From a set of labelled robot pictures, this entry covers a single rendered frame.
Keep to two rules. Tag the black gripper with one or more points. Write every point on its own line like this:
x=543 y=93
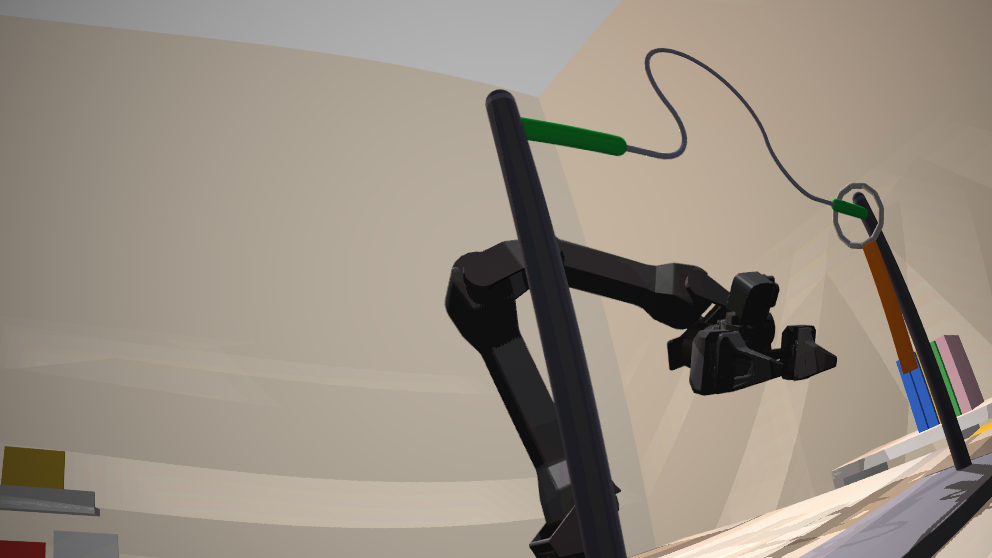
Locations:
x=723 y=361

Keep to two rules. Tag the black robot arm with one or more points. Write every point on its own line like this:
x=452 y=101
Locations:
x=481 y=303

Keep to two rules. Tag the silver loop with orange handle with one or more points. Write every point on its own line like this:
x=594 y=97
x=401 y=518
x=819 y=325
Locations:
x=882 y=280

